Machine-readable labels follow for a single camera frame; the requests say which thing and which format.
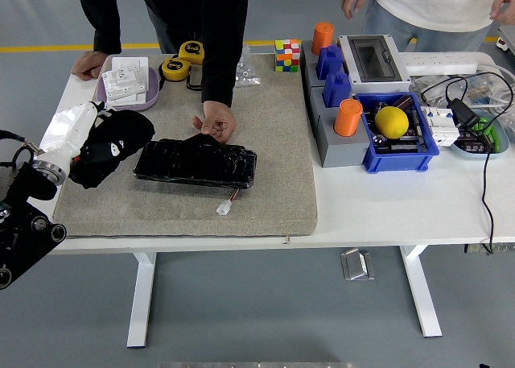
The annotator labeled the grey holder block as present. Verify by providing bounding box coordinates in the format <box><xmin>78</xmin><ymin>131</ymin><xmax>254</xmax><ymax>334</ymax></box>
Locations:
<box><xmin>308</xmin><ymin>86</ymin><xmax>372</xmax><ymax>169</ymax></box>
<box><xmin>300</xmin><ymin>39</ymin><xmax>347</xmax><ymax>92</ymax></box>

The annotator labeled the black tape measure strap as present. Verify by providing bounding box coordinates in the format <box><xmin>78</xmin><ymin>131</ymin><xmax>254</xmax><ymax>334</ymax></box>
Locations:
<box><xmin>185</xmin><ymin>66</ymin><xmax>204</xmax><ymax>91</ymax></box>

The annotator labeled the light blue tray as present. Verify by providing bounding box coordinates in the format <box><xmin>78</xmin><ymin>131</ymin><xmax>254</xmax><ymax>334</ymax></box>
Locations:
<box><xmin>449</xmin><ymin>110</ymin><xmax>510</xmax><ymax>160</ymax></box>

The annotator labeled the large white switch plate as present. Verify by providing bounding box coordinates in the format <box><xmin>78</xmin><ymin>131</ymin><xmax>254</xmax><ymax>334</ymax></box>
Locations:
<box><xmin>110</xmin><ymin>56</ymin><xmax>150</xmax><ymax>103</ymax></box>

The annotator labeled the grey enclosure with clear lid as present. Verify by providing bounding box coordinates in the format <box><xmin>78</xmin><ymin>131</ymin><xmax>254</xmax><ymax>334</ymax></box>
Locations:
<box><xmin>336</xmin><ymin>34</ymin><xmax>412</xmax><ymax>95</ymax></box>

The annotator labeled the colourful puzzle cube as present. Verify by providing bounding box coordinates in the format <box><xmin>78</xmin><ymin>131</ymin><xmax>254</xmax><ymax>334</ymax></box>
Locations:
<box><xmin>274</xmin><ymin>38</ymin><xmax>302</xmax><ymax>73</ymax></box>

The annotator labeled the white switch module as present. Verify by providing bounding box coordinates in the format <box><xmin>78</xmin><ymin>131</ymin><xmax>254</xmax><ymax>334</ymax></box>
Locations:
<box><xmin>101</xmin><ymin>67</ymin><xmax>147</xmax><ymax>101</ymax></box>

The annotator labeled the blue plastic bin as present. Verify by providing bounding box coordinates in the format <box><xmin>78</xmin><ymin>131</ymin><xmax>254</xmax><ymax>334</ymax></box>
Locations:
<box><xmin>353</xmin><ymin>93</ymin><xmax>440</xmax><ymax>174</ymax></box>

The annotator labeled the black cable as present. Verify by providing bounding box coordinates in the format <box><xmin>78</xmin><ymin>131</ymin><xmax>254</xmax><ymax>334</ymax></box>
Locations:
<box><xmin>420</xmin><ymin>70</ymin><xmax>515</xmax><ymax>256</ymax></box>

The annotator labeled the clear bag of small parts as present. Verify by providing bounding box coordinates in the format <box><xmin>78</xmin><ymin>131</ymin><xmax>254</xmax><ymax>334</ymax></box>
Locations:
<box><xmin>410</xmin><ymin>74</ymin><xmax>455</xmax><ymax>103</ymax></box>

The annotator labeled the clear bag of blue parts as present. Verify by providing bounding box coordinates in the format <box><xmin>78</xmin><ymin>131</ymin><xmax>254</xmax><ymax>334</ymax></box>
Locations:
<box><xmin>466</xmin><ymin>74</ymin><xmax>509</xmax><ymax>108</ymax></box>

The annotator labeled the white table leg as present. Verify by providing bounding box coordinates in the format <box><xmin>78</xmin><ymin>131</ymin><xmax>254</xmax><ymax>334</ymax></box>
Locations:
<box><xmin>126</xmin><ymin>251</ymin><xmax>157</xmax><ymax>349</ymax></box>
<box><xmin>399</xmin><ymin>245</ymin><xmax>443</xmax><ymax>339</ymax></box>

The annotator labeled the green plastic part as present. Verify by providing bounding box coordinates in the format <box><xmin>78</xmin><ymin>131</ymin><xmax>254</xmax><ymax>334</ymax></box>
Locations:
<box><xmin>474</xmin><ymin>117</ymin><xmax>502</xmax><ymax>147</ymax></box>

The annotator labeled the grey-brown mat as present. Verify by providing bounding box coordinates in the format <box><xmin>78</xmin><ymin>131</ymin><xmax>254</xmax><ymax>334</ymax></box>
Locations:
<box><xmin>51</xmin><ymin>52</ymin><xmax>319</xmax><ymax>239</ymax></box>

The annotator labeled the person's left hand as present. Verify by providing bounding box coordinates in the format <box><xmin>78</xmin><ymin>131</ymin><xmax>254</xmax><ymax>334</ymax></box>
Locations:
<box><xmin>192</xmin><ymin>101</ymin><xmax>238</xmax><ymax>145</ymax></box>
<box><xmin>489</xmin><ymin>0</ymin><xmax>515</xmax><ymax>25</ymax></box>

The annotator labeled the black rag with red patch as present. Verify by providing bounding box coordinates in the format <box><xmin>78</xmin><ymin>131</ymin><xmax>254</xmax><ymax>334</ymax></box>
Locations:
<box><xmin>68</xmin><ymin>109</ymin><xmax>156</xmax><ymax>190</ymax></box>

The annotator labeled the black circuit board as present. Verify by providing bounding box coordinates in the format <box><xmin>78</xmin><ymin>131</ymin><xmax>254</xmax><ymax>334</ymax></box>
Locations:
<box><xmin>388</xmin><ymin>136</ymin><xmax>422</xmax><ymax>154</ymax></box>

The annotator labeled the yellow tape measure with print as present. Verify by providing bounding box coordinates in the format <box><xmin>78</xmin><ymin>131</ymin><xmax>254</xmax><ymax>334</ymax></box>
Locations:
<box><xmin>178</xmin><ymin>40</ymin><xmax>205</xmax><ymax>66</ymax></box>

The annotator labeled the orange cylinder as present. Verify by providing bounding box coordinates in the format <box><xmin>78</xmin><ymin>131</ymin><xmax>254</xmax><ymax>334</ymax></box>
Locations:
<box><xmin>333</xmin><ymin>98</ymin><xmax>364</xmax><ymax>137</ymax></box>
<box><xmin>311</xmin><ymin>21</ymin><xmax>336</xmax><ymax>56</ymax></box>

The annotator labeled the white cable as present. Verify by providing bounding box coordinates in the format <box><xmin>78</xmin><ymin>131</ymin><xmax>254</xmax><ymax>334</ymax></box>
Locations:
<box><xmin>476</xmin><ymin>61</ymin><xmax>515</xmax><ymax>103</ymax></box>

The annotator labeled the purple tray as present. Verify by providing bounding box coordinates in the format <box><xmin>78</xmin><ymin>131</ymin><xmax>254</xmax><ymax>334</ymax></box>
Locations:
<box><xmin>96</xmin><ymin>64</ymin><xmax>162</xmax><ymax>114</ymax></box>

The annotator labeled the yellow ball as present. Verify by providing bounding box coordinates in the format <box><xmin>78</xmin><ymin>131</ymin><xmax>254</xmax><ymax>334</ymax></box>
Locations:
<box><xmin>374</xmin><ymin>105</ymin><xmax>410</xmax><ymax>139</ymax></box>

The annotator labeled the blue block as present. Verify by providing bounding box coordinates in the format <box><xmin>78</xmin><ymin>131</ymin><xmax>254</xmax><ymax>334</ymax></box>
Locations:
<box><xmin>315</xmin><ymin>44</ymin><xmax>344</xmax><ymax>81</ymax></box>
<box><xmin>323</xmin><ymin>70</ymin><xmax>352</xmax><ymax>110</ymax></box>

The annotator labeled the white connector with orange wires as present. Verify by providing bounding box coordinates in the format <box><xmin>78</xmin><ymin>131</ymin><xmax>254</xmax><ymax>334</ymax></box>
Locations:
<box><xmin>216</xmin><ymin>188</ymin><xmax>242</xmax><ymax>217</ymax></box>

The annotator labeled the clear bag of metal nuts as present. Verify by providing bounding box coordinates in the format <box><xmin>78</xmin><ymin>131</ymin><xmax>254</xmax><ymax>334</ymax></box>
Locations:
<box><xmin>234</xmin><ymin>43</ymin><xmax>262</xmax><ymax>89</ymax></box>

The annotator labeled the white power strip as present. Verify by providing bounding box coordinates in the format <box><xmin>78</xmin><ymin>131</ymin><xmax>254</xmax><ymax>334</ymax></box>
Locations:
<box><xmin>398</xmin><ymin>52</ymin><xmax>480</xmax><ymax>76</ymax></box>

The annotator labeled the person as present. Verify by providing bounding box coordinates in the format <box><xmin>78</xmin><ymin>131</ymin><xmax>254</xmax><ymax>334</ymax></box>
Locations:
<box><xmin>74</xmin><ymin>0</ymin><xmax>253</xmax><ymax>146</ymax></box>
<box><xmin>340</xmin><ymin>0</ymin><xmax>515</xmax><ymax>54</ymax></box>

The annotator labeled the black panel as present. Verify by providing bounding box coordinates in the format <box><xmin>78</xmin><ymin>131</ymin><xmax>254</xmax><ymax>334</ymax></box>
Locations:
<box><xmin>132</xmin><ymin>133</ymin><xmax>258</xmax><ymax>191</ymax></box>

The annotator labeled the black power adapter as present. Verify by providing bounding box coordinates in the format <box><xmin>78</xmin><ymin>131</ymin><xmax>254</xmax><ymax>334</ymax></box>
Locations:
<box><xmin>447</xmin><ymin>97</ymin><xmax>482</xmax><ymax>130</ymax></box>

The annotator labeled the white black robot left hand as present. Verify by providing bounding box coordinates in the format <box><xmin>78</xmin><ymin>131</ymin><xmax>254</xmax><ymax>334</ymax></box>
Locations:
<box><xmin>38</xmin><ymin>100</ymin><xmax>126</xmax><ymax>167</ymax></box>

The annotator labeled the black terminal block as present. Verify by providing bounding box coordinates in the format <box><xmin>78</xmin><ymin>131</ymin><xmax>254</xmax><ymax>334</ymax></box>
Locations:
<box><xmin>458</xmin><ymin>130</ymin><xmax>496</xmax><ymax>154</ymax></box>

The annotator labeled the white circuit breaker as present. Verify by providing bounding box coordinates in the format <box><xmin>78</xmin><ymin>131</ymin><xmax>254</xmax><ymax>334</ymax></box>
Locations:
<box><xmin>421</xmin><ymin>105</ymin><xmax>460</xmax><ymax>147</ymax></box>

